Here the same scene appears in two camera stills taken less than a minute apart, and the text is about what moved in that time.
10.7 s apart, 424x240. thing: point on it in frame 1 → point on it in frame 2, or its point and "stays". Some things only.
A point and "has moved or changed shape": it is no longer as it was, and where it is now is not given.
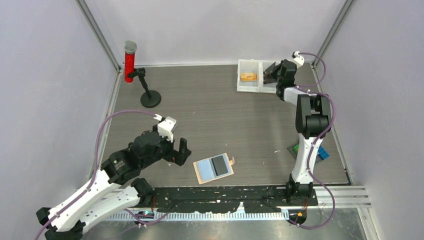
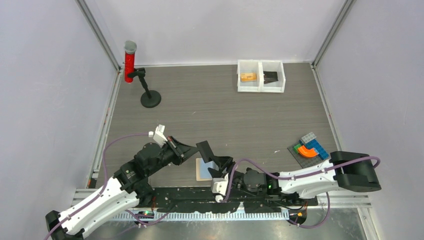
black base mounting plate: (225, 199) stays
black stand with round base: (149, 98) stays
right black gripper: (275, 69) → (222, 162)
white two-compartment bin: (250, 76) stays
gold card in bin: (248, 77) stays
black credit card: (219, 165) has moved or changed shape
